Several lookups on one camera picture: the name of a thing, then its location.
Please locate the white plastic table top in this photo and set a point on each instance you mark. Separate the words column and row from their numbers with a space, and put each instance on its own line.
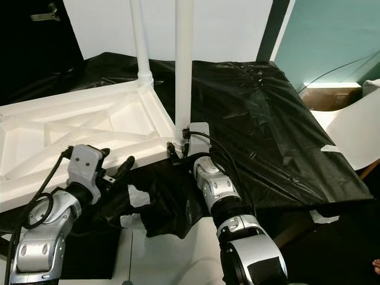
column 59, row 142

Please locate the white plastic table leg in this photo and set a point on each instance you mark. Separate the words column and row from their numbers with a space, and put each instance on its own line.
column 141, row 41
column 184, row 71

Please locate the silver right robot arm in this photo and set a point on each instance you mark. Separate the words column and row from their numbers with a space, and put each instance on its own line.
column 217, row 190

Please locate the black plastic sheet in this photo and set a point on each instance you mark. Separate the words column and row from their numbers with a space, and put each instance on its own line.
column 279, row 148

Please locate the black door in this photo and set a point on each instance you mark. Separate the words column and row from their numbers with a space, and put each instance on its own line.
column 29, row 41

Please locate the brown cardboard box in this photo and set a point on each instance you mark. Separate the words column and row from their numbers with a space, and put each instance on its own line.
column 329, row 98

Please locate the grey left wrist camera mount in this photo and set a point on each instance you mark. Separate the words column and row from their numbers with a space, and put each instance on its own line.
column 86, row 166

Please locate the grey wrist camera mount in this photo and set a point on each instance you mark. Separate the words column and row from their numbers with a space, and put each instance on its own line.
column 199, row 138
column 86, row 166

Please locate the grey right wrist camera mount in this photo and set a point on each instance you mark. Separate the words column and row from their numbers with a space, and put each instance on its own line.
column 199, row 138

